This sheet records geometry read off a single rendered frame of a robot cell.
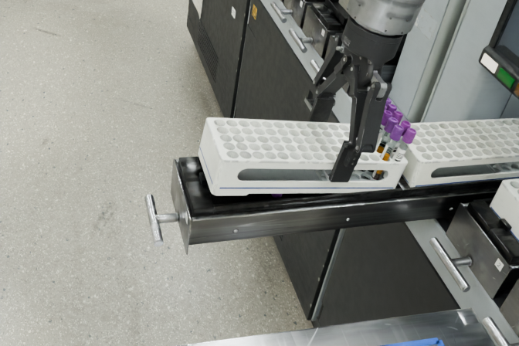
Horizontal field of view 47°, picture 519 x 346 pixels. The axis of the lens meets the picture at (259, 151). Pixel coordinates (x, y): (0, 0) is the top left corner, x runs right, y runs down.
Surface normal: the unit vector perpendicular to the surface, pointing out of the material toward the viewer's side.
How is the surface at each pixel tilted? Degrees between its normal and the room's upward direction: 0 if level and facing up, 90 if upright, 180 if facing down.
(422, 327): 0
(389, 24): 90
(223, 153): 6
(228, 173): 90
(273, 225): 90
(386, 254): 90
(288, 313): 0
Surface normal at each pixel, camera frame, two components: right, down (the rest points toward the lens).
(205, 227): 0.28, 0.61
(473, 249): -0.95, 0.06
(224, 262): 0.14, -0.79
